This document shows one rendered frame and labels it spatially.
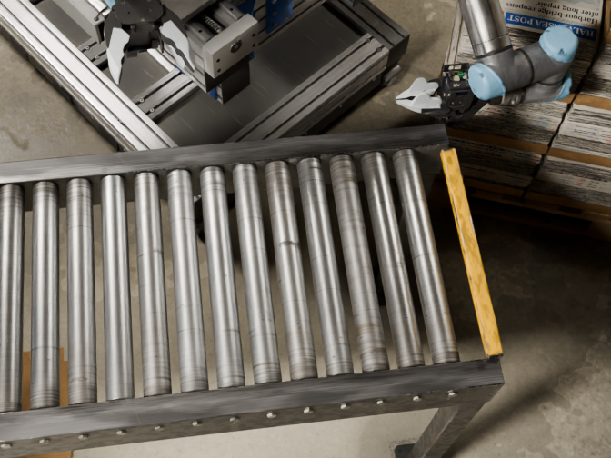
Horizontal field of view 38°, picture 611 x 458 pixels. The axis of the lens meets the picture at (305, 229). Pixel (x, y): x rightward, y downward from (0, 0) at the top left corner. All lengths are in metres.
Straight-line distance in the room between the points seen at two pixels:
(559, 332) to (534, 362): 0.12
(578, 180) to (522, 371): 0.54
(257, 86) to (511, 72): 0.99
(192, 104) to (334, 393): 1.21
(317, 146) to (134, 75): 0.97
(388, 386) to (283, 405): 0.19
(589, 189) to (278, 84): 0.91
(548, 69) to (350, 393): 0.75
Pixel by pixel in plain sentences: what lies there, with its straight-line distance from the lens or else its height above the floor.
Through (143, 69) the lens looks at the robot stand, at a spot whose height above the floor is 0.21.
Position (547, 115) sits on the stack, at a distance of 2.22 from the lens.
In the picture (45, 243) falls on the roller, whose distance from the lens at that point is 1.71.
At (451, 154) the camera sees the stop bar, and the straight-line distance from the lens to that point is 1.77.
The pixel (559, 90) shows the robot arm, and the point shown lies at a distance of 1.94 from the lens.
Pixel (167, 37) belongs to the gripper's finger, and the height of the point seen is 1.24.
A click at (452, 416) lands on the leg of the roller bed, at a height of 0.59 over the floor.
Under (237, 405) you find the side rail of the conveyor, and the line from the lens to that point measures 1.56.
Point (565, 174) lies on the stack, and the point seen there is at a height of 0.30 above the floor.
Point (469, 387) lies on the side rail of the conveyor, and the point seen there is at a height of 0.80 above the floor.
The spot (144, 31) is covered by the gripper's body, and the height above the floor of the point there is 1.22.
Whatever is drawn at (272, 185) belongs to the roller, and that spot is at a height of 0.79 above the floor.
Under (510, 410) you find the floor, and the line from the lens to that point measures 2.47.
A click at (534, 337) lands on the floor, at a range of 2.55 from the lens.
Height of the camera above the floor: 2.30
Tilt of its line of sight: 63 degrees down
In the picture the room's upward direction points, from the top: 5 degrees clockwise
